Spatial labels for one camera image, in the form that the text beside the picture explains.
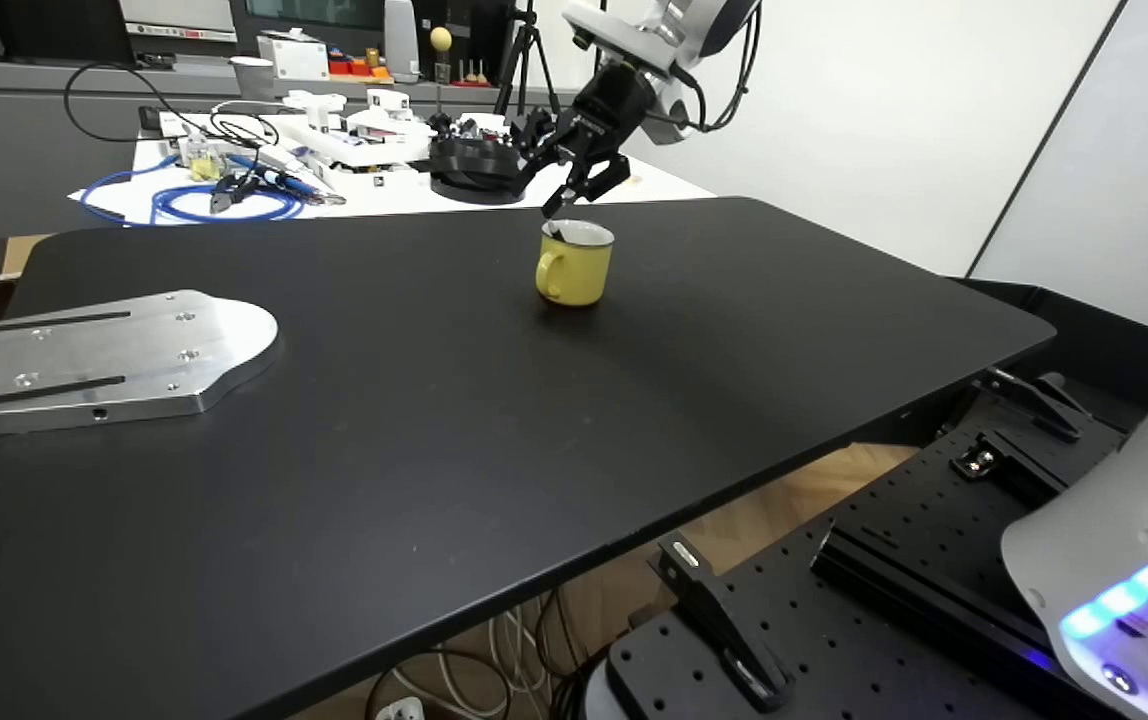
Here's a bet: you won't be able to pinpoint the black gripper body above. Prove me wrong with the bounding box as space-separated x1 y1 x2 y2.
546 61 667 168

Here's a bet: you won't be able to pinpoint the yellow enamel cup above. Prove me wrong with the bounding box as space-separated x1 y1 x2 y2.
533 215 622 313

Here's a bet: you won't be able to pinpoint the black tripod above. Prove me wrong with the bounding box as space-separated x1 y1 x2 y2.
493 0 574 131

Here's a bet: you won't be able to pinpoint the white plastic device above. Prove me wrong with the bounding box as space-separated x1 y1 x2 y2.
270 83 440 176

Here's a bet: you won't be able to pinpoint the red small items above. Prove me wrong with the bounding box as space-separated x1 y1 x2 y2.
330 49 396 89

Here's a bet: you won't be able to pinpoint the dark framed monitor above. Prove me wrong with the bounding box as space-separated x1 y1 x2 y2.
228 0 394 61

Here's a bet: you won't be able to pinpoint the small white box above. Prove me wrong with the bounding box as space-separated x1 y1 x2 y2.
253 26 331 83

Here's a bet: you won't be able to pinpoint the small yellow gadget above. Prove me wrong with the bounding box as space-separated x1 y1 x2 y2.
185 145 232 188

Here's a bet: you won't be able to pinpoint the monitor with bright screen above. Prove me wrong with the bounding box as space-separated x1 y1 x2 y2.
112 0 243 49

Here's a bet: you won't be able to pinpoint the black table clamp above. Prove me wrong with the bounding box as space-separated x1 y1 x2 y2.
658 531 792 715

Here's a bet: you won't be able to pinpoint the black perforated breadboard base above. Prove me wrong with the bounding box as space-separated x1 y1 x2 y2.
582 372 1148 720

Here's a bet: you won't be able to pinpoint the black mounting clamp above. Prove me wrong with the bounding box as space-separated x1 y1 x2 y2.
950 368 1123 512

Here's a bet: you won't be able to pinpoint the silver metal mounting plate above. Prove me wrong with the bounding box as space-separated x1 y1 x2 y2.
0 288 283 440

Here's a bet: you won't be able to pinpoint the black computer monitor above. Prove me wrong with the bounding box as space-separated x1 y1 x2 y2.
0 0 138 69

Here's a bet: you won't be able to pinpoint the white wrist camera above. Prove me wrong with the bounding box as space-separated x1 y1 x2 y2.
561 0 685 71

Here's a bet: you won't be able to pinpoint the black coiled cable bundle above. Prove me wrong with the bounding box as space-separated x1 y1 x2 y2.
425 118 547 206

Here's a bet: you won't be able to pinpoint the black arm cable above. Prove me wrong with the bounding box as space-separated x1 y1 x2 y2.
667 0 768 140

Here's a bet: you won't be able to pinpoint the thin black cable loop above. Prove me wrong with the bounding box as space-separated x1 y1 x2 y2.
61 54 185 148

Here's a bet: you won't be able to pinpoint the white floor cables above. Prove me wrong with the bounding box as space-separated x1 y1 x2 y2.
365 590 582 720

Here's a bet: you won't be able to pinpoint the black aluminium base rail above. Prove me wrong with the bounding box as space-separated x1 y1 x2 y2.
810 524 1073 702

